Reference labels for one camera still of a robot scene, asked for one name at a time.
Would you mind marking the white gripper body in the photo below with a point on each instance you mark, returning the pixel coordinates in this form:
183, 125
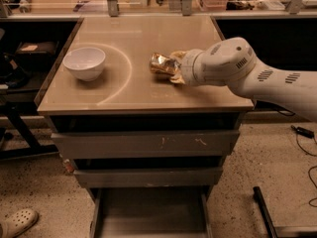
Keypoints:
190, 66

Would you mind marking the crushed orange soda can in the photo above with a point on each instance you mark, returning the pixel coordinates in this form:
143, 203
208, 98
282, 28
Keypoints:
162, 64

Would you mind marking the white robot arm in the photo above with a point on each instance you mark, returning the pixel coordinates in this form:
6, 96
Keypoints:
233, 63

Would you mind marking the grey top drawer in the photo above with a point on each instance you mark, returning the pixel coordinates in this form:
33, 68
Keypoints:
145, 144

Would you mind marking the grey drawer cabinet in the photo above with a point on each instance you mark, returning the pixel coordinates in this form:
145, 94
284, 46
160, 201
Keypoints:
127, 97

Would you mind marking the grey middle drawer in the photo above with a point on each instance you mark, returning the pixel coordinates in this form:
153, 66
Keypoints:
148, 177

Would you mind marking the small red can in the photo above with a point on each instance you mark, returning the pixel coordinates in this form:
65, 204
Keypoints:
68, 166

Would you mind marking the grey open bottom drawer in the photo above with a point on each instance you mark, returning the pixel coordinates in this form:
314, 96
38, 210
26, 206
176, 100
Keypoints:
157, 212

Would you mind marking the white ceramic bowl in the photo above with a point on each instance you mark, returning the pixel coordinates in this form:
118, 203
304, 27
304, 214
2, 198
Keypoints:
85, 63

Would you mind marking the black power adapter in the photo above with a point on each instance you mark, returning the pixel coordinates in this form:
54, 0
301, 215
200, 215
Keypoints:
303, 132

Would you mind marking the black case with label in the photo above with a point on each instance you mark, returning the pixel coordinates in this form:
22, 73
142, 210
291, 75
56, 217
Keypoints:
37, 51

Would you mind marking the black bag on shelf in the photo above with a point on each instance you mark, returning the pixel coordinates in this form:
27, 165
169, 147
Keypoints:
11, 74

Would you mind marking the black metal table leg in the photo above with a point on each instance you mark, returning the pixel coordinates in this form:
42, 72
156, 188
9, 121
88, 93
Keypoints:
35, 148

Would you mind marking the white perforated clog shoe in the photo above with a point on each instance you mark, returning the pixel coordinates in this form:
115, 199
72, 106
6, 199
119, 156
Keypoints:
18, 223

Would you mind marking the black metal floor frame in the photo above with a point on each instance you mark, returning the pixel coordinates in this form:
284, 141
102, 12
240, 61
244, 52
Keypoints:
281, 231

